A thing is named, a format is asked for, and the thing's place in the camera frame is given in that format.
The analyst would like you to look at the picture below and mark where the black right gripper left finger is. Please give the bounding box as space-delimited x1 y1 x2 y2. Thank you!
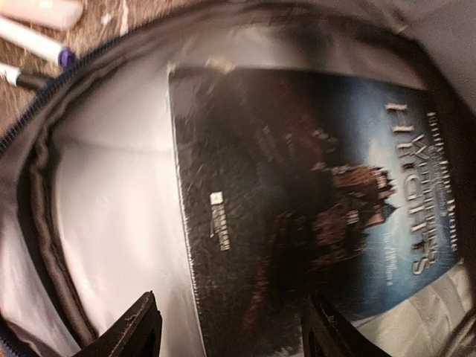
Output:
80 292 163 357

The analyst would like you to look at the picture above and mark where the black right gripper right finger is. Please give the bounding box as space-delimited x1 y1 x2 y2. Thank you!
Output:
301 294 376 356

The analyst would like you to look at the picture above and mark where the navy blue student backpack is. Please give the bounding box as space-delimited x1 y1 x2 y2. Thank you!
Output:
1 1 475 356

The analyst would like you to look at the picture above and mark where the dark blue Wuthering Heights book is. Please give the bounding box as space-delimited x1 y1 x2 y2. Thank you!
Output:
167 59 469 332

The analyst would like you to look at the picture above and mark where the white marker black cap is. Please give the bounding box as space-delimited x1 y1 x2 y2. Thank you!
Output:
0 62 51 91

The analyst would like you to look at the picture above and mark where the white marker purple cap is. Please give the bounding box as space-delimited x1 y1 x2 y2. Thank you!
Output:
1 17 76 68

